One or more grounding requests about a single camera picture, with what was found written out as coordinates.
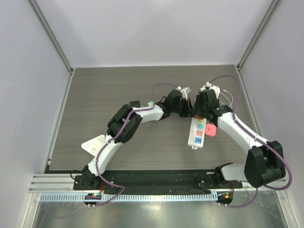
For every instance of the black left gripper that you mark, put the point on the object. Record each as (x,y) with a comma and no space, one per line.
(188,108)

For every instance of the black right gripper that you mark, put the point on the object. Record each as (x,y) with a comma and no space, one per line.
(198,110)

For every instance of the pink small plug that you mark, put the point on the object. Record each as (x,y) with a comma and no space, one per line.
(210,130)

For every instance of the white power strip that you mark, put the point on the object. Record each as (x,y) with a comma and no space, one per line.
(197,133)

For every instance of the black cube socket adapter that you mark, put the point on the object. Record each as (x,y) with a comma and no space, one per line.
(135,104)

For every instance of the white triangular power socket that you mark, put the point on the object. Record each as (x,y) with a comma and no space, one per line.
(94,145)

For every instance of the brown cube adapter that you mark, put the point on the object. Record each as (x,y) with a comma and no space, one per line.
(198,117)

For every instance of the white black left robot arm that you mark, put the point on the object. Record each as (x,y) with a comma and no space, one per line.
(122,127)

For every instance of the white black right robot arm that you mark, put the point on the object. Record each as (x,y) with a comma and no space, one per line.
(264,163)

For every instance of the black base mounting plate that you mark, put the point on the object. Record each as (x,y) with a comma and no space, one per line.
(145,181)

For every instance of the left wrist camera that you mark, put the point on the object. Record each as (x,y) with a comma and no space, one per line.
(184,91)

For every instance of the white perforated cable duct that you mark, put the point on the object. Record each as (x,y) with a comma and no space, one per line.
(93,197)

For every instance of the aluminium left frame post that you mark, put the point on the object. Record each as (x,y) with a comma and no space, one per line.
(50,34)

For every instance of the aluminium frame post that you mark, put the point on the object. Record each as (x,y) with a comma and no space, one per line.
(258,32)
(50,34)

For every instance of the aluminium right frame post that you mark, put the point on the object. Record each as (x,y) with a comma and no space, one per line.
(258,32)

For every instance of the aluminium front frame rail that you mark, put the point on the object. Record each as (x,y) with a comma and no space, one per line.
(66,183)

